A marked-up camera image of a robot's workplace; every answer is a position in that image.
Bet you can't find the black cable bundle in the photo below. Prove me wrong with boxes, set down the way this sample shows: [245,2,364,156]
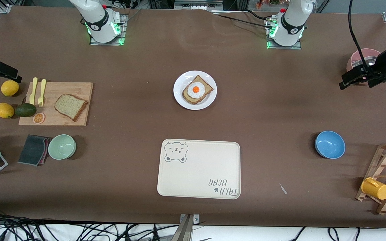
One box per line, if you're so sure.
[0,206,180,241]

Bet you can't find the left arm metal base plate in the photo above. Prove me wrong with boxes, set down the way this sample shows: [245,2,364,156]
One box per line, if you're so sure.
[265,17,302,50]

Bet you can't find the mint green bowl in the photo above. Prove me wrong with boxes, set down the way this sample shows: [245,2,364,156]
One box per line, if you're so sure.
[48,134,77,160]

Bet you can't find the fried egg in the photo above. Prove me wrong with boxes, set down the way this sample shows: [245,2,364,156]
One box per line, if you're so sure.
[187,82,205,99]

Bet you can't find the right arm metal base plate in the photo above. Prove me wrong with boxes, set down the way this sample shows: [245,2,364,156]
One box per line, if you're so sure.
[90,13,127,46]

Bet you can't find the dark grey folded cloth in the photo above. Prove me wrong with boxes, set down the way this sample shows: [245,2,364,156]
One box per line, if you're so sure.
[18,135,48,166]

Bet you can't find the yellow plastic knife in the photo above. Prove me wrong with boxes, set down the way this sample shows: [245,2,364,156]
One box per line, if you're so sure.
[29,77,38,105]

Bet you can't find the light wholegrain bread slice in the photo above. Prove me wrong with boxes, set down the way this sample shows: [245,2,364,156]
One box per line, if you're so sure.
[54,94,88,122]

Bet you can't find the dark green avocado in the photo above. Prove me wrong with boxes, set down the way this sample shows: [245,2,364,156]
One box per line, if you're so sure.
[14,103,37,117]

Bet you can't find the bamboo cutting board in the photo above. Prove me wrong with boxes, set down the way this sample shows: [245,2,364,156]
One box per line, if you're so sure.
[18,82,94,127]

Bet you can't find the pink bowl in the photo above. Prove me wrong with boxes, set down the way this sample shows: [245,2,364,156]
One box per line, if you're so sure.
[346,48,383,73]

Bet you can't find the yellow lemon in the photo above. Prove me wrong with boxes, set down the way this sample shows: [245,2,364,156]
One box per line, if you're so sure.
[0,102,15,119]
[1,80,20,97]

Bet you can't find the grey metal camera bracket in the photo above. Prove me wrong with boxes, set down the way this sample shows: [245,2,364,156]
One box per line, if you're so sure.
[175,214,200,241]

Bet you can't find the beige bear print tray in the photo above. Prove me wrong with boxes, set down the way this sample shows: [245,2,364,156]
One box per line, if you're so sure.
[157,139,241,200]

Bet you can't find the pink folded cloth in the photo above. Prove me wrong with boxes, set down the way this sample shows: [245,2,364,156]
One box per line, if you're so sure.
[41,137,50,165]

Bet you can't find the blue bowl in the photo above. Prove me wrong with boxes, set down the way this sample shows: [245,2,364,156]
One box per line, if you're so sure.
[315,131,346,159]

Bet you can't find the yellow plastic fork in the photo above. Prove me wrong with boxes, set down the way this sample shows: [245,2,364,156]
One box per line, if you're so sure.
[38,79,47,107]

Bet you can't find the brown toast slice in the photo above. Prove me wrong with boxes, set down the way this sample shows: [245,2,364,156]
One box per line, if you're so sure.
[182,75,214,105]

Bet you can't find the yellow mug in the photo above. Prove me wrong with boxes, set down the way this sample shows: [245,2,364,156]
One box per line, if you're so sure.
[361,177,386,200]

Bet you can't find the white round plate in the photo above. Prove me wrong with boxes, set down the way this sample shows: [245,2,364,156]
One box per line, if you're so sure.
[173,70,217,110]

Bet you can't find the black base power cable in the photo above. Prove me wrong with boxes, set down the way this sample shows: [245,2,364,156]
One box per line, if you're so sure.
[210,10,272,29]

